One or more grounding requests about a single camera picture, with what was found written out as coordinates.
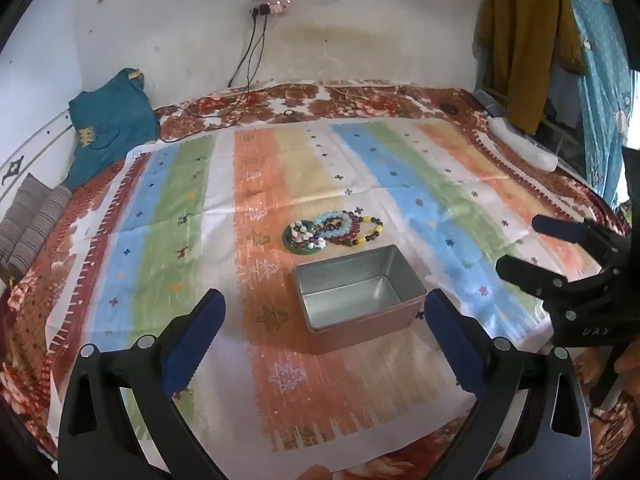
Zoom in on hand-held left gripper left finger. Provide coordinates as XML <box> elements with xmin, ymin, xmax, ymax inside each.
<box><xmin>59</xmin><ymin>288</ymin><xmax>227</xmax><ymax>480</ymax></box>

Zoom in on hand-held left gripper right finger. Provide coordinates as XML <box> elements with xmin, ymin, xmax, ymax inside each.
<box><xmin>424</xmin><ymin>289</ymin><xmax>587</xmax><ymax>480</ymax></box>

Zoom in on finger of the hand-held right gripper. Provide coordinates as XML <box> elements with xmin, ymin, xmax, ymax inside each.
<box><xmin>496</xmin><ymin>255</ymin><xmax>617</xmax><ymax>307</ymax></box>
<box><xmin>532</xmin><ymin>214</ymin><xmax>622</xmax><ymax>262</ymax></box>

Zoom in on silver metal tin box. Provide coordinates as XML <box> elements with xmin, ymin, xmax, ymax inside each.
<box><xmin>292</xmin><ymin>244</ymin><xmax>428</xmax><ymax>347</ymax></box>

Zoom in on black yellow bead bracelet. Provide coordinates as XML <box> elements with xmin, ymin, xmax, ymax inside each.
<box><xmin>356</xmin><ymin>215</ymin><xmax>386</xmax><ymax>247</ymax></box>

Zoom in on pink white bead bracelet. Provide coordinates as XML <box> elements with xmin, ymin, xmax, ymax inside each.
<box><xmin>291</xmin><ymin>219</ymin><xmax>327</xmax><ymax>250</ymax></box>

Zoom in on light blue bead bracelet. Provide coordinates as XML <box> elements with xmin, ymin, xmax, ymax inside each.
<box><xmin>313</xmin><ymin>212</ymin><xmax>347</xmax><ymax>235</ymax></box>

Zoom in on white long bolster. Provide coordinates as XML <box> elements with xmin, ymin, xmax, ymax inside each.
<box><xmin>487</xmin><ymin>117</ymin><xmax>560</xmax><ymax>172</ymax></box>

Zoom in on green jade bangle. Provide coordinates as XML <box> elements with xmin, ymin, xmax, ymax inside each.
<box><xmin>283</xmin><ymin>224</ymin><xmax>327</xmax><ymax>254</ymax></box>

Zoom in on blue patterned curtain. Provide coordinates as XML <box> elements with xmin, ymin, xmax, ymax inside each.
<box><xmin>545</xmin><ymin>0</ymin><xmax>634</xmax><ymax>212</ymax></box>

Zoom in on mustard jacket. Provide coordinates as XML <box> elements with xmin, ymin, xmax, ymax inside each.
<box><xmin>474</xmin><ymin>0</ymin><xmax>587</xmax><ymax>134</ymax></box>

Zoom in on grey striped pillow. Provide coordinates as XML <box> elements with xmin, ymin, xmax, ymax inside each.
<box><xmin>0</xmin><ymin>172</ymin><xmax>74</xmax><ymax>287</ymax></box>

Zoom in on striped colourful cloth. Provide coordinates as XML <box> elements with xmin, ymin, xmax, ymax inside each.
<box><xmin>45</xmin><ymin>119</ymin><xmax>602</xmax><ymax>472</ymax></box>

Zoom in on teal shirt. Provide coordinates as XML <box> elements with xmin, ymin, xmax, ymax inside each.
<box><xmin>66</xmin><ymin>67</ymin><xmax>161</xmax><ymax>192</ymax></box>

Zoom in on white bed headboard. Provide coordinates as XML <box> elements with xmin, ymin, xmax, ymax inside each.
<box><xmin>0</xmin><ymin>104</ymin><xmax>82</xmax><ymax>222</ymax></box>

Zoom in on dark red bead bracelet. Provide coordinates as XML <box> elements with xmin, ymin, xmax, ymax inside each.
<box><xmin>328</xmin><ymin>214</ymin><xmax>367</xmax><ymax>247</ymax></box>

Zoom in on black cable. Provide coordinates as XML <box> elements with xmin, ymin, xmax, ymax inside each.
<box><xmin>157</xmin><ymin>12</ymin><xmax>268</xmax><ymax>143</ymax></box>
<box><xmin>227</xmin><ymin>12</ymin><xmax>258</xmax><ymax>88</ymax></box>

